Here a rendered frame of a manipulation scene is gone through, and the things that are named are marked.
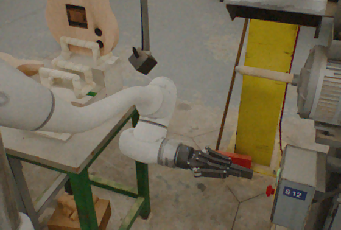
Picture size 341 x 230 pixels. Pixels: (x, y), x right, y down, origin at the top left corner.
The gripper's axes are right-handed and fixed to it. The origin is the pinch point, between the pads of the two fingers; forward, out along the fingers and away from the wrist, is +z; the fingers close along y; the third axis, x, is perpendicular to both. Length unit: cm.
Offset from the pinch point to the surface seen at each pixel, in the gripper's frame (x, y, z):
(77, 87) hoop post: 1, -23, -74
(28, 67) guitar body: -10, -46, -122
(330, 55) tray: 32.1, -24.1, 18.2
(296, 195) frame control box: 0.0, 3.5, 16.8
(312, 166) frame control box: 5.0, -4.6, 19.7
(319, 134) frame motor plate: 5.0, -20.9, 21.2
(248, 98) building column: -49, -119, -16
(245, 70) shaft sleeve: 18.7, -30.1, -6.9
